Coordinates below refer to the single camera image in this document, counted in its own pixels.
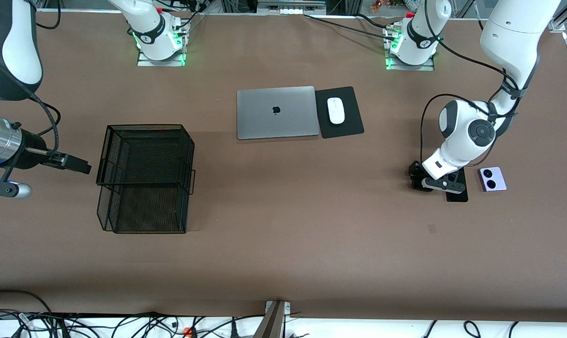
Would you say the black slab smartphone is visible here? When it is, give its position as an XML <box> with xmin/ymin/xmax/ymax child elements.
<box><xmin>445</xmin><ymin>168</ymin><xmax>469</xmax><ymax>203</ymax></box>

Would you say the lavender flip phone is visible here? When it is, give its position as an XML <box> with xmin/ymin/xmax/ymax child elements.
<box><xmin>478</xmin><ymin>167</ymin><xmax>507</xmax><ymax>192</ymax></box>

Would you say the black mouse pad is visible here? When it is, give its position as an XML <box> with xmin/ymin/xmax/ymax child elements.
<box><xmin>314</xmin><ymin>86</ymin><xmax>365</xmax><ymax>139</ymax></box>

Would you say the white computer mouse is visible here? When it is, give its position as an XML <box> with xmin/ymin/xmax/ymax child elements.
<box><xmin>327</xmin><ymin>97</ymin><xmax>345</xmax><ymax>125</ymax></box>

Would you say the black mesh two-tier organizer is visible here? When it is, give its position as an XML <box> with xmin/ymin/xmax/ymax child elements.
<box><xmin>96</xmin><ymin>124</ymin><xmax>196</xmax><ymax>234</ymax></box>

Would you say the silver closed laptop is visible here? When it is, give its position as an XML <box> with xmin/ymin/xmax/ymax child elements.
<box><xmin>237</xmin><ymin>86</ymin><xmax>321</xmax><ymax>140</ymax></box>

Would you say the white power strip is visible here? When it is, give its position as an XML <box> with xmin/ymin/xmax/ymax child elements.
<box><xmin>258</xmin><ymin>0</ymin><xmax>325</xmax><ymax>15</ymax></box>

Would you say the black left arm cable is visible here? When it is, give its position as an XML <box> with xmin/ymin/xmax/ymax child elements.
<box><xmin>420</xmin><ymin>0</ymin><xmax>542</xmax><ymax>165</ymax></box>

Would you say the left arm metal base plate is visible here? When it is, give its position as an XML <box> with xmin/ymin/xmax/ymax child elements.
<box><xmin>385</xmin><ymin>26</ymin><xmax>435</xmax><ymax>72</ymax></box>

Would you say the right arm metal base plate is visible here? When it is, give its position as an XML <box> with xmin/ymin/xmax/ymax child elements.
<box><xmin>137</xmin><ymin>28</ymin><xmax>186</xmax><ymax>67</ymax></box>

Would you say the black cable on table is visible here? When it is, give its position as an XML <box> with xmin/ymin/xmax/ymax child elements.
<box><xmin>304</xmin><ymin>14</ymin><xmax>397</xmax><ymax>40</ymax></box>

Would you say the aluminium frame profile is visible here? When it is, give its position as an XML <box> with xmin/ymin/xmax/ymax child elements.
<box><xmin>549</xmin><ymin>0</ymin><xmax>567</xmax><ymax>33</ymax></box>

